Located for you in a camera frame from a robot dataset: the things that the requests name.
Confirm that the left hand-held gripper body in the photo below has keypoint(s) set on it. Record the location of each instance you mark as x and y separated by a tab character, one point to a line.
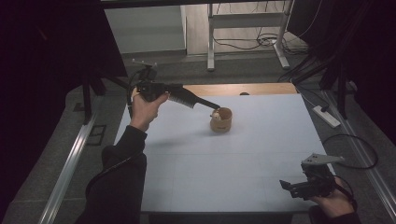
149	87

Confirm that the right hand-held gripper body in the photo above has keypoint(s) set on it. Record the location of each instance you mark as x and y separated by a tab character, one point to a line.
316	183

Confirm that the wooden cup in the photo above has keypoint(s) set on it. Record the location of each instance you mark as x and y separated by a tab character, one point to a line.
221	121

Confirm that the person's left hand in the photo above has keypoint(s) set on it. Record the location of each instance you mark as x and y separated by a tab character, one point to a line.
144	112

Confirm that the person's right hand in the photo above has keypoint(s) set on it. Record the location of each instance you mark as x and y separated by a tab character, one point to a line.
334	202

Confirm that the person's dark clothed leg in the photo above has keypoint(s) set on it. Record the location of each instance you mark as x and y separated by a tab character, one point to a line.
316	215

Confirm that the small beige figure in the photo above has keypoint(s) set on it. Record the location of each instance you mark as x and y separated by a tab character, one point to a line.
215	116

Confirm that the white table mat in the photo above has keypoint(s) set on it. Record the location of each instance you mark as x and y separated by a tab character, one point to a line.
233	161

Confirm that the black tripod stand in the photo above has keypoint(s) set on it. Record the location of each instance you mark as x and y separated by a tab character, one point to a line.
90	90

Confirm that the white power strip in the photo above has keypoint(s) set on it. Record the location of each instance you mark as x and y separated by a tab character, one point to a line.
326	116

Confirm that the small dark knob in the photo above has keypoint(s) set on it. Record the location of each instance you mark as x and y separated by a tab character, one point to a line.
244	93

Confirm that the dark floor plate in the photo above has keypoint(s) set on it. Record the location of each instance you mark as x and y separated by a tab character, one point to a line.
96	134

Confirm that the black metal stand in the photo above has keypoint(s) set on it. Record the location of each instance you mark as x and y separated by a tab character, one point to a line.
339	84

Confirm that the black curtain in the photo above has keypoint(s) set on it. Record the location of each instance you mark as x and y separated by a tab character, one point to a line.
358	46
46	77

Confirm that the aluminium floor rail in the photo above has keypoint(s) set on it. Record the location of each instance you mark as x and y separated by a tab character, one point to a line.
361	149
67	171

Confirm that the white metal desk frame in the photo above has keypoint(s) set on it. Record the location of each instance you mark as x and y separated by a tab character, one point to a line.
246	21

